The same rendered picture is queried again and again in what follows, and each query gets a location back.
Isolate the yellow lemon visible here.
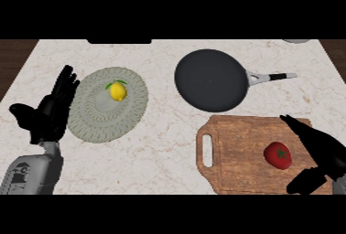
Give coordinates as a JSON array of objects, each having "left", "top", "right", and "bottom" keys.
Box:
[{"left": 103, "top": 80, "right": 128, "bottom": 102}]

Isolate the brown wooden cutting board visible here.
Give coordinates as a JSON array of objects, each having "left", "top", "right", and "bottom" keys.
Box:
[{"left": 196, "top": 114, "right": 335, "bottom": 196}]

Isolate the dark grey frying pan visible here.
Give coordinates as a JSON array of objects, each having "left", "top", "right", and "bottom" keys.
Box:
[{"left": 173, "top": 48, "right": 298, "bottom": 113}]

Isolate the grey round object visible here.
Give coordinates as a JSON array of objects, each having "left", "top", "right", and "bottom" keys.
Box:
[{"left": 281, "top": 38, "right": 313, "bottom": 45}]

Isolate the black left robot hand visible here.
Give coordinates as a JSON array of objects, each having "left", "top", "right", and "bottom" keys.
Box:
[{"left": 7, "top": 64, "right": 81, "bottom": 145}]

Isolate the red tomato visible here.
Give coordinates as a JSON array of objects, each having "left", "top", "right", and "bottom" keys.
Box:
[{"left": 261, "top": 141, "right": 293, "bottom": 171}]

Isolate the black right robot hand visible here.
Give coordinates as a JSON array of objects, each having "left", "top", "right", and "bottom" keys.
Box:
[{"left": 278, "top": 114, "right": 346, "bottom": 196}]

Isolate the round grey woven placemat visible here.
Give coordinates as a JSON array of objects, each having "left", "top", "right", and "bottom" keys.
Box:
[{"left": 66, "top": 66, "right": 149, "bottom": 144}]

